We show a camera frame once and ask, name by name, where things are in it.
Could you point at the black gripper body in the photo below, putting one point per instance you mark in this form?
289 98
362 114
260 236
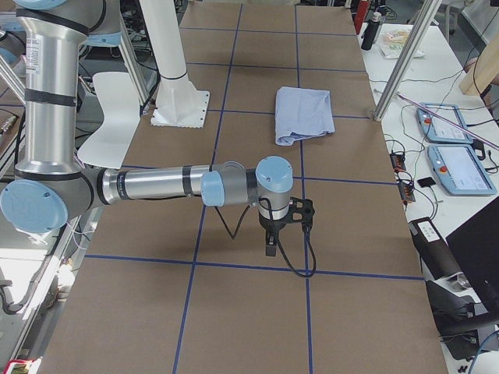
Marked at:
271 226

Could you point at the aluminium frame post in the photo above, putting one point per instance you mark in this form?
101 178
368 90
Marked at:
418 31

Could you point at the white plastic chair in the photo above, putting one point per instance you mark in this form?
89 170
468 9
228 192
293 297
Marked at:
119 101

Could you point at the black monitor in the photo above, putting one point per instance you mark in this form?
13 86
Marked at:
475 247

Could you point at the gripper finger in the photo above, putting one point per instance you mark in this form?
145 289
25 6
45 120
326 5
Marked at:
271 243

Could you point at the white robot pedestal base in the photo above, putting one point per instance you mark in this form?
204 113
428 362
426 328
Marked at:
178 102

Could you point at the black water bottle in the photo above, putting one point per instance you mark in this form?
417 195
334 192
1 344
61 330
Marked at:
371 31

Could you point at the brown paper table cover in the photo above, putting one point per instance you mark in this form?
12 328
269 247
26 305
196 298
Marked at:
175 287

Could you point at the teach pendant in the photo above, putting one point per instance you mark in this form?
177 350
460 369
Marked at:
459 170
438 131

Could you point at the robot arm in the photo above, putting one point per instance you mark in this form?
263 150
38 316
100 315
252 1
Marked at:
57 180

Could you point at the teach pendant far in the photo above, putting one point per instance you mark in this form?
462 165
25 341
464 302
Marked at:
438 131

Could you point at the small black phone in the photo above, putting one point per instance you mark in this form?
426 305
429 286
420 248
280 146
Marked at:
426 182

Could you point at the black labelled box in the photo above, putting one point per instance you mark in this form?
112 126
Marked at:
433 249

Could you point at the teach pendant near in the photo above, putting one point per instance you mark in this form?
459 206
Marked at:
459 170

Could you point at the metal reacher grabber tool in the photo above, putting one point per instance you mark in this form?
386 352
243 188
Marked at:
451 123

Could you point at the blue striped button shirt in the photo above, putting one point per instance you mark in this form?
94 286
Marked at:
302 114

